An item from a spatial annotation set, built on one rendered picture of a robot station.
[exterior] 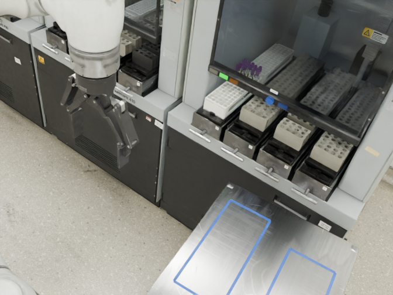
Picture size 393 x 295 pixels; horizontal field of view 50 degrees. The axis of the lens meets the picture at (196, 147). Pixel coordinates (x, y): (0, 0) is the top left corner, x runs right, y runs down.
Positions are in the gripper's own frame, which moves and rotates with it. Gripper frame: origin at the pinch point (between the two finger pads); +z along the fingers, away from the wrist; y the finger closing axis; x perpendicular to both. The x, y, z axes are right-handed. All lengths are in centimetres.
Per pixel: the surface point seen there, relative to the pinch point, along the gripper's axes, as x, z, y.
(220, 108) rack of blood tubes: 70, 35, -7
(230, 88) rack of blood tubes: 83, 34, -11
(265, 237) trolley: 32, 38, 35
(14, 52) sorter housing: 65, 65, -131
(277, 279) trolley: 22, 38, 44
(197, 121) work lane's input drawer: 66, 43, -15
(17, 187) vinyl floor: 31, 120, -100
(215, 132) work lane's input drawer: 66, 43, -6
